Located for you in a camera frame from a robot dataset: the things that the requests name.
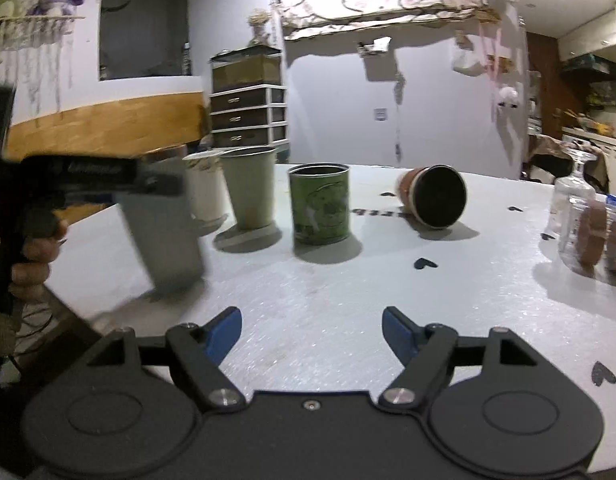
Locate grey metal cup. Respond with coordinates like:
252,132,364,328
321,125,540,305
116,155,204,295

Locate white paper cup yellow band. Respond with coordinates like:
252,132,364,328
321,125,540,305
183,151,227,228

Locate brown sleeved cup lying down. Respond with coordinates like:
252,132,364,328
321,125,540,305
396,165,468,230

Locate steel tumbler cup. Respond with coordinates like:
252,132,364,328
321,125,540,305
220,145,276,231

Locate person's left hand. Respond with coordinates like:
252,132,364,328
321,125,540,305
0,220,68,304

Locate upside-down wine glass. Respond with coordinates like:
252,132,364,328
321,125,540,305
547,142,596,234

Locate green tin can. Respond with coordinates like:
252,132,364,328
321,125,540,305
288,162,350,246

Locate purple plush on shelf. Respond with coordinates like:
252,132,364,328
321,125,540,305
28,0,84,18

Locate clear glass jar brown bands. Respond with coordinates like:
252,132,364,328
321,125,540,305
558,196,616,275

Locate white dark drawer unit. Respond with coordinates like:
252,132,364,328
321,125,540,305
209,84,288,148

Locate glass fish tank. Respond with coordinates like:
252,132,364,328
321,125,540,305
209,44,282,93

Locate white plush toy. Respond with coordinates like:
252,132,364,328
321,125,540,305
498,86,520,108

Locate dried flower vase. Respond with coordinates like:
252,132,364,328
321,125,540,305
247,9,271,47

